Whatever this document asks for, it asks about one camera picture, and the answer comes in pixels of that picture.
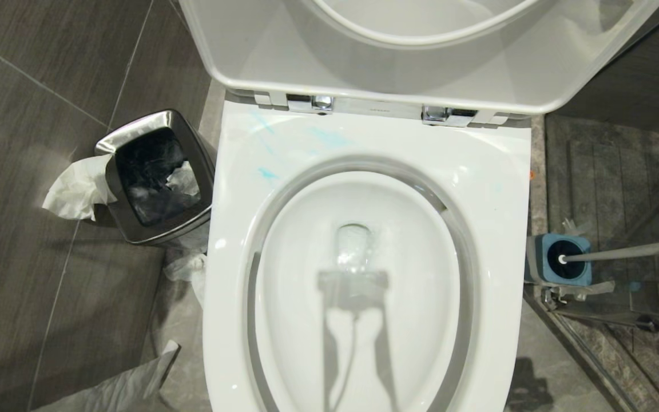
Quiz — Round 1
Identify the white toilet seat ring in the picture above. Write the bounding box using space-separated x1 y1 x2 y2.
300 0 542 49

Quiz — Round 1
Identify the blue toilet brush holder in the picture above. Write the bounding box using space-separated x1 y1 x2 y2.
525 233 593 287

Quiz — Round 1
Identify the grey toilet brush handle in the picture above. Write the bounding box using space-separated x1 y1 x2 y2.
558 235 659 264

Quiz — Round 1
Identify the white crumpled tissue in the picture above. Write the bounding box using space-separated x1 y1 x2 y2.
42 153 117 221

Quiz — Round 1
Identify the black bin liner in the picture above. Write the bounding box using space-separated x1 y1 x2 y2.
115 127 201 226

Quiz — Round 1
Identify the white toilet bowl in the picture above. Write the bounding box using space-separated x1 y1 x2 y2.
203 92 531 412

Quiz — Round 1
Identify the steel trash bin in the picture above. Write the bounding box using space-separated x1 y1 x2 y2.
94 109 216 245

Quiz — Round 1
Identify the clear plastic bag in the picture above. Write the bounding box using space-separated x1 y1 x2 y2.
163 227 211 308

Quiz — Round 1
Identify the chrome door bracket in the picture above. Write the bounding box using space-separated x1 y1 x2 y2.
541 280 659 337

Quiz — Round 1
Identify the white toilet lid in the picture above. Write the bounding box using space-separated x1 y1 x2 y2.
179 0 659 115

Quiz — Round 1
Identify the chrome lid hinge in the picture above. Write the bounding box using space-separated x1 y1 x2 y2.
287 94 335 114
422 105 478 128

